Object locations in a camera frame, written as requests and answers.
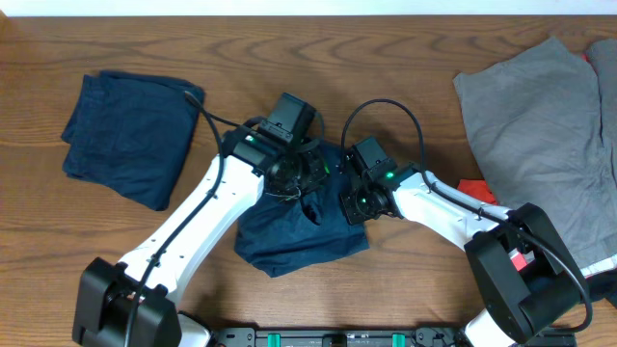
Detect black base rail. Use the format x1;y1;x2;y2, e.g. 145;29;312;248
178;311;471;347

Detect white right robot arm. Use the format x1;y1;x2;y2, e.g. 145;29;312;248
340;159;594;346

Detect dark blue shorts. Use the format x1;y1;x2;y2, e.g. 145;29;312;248
234;143;369;278

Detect grey garment at edge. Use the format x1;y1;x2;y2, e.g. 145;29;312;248
585;39;616;146

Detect red cloth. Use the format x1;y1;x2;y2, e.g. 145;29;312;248
457;179;497;204

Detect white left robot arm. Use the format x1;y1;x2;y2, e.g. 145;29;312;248
72;126;329;347

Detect grey shorts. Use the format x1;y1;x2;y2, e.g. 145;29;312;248
453;38;616;277

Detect black garment under pile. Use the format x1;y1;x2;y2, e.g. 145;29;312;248
587;270;617;307

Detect folded dark blue garment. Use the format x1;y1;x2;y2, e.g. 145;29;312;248
61;70;205;211

